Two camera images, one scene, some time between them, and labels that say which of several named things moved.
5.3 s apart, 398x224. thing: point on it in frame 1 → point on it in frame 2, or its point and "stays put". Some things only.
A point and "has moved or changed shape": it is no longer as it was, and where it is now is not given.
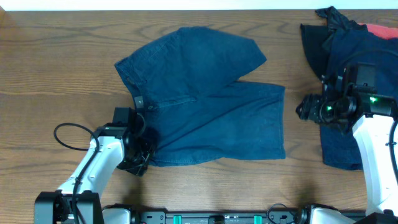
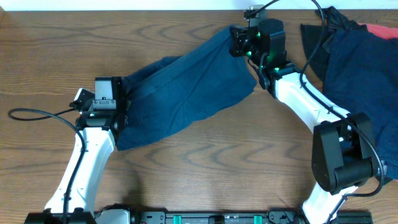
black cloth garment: [316, 37] stays put
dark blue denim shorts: [186, 83] has moved or changed shape
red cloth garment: [384, 32] stays put
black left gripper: [140, 169] → [123, 104]
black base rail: [219, 217] stays put
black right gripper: [312, 103] → [239, 40]
